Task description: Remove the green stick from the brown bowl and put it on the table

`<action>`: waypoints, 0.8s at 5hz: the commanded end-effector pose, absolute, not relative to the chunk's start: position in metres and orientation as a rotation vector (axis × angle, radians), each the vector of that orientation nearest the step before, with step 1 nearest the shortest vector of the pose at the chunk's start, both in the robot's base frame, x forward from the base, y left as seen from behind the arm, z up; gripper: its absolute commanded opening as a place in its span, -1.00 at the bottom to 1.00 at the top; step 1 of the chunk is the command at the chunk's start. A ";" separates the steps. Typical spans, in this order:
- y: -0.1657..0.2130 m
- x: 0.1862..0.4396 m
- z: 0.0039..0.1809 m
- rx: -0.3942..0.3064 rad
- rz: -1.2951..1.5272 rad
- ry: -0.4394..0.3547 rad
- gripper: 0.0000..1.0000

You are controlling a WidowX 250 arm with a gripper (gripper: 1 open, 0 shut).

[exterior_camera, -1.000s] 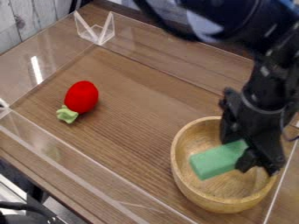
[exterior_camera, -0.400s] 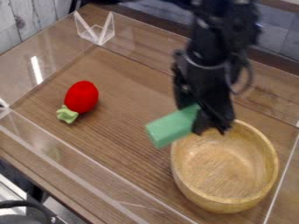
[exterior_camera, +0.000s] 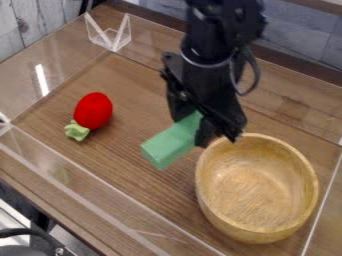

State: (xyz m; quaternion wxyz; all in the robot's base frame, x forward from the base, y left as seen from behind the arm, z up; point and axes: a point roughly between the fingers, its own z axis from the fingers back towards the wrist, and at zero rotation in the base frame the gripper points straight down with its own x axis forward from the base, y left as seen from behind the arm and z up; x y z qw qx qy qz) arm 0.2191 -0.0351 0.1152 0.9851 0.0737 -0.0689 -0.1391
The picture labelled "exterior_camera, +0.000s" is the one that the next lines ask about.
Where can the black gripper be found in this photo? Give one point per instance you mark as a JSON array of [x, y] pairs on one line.
[[201, 89]]

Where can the green rectangular block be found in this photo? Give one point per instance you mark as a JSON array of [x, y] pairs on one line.
[[172, 143]]

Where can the brown wooden bowl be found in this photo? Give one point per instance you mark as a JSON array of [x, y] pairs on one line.
[[256, 188]]

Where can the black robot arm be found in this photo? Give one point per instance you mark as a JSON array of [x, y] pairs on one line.
[[222, 27]]

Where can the red plush strawberry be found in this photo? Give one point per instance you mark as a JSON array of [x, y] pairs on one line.
[[91, 115]]

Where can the clear acrylic corner bracket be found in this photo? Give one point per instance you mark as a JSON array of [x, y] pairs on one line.
[[111, 39]]

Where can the clear acrylic tray wall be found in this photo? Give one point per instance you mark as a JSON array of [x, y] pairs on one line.
[[108, 219]]

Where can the black metal bracket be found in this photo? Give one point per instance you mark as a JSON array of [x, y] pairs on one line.
[[45, 243]]

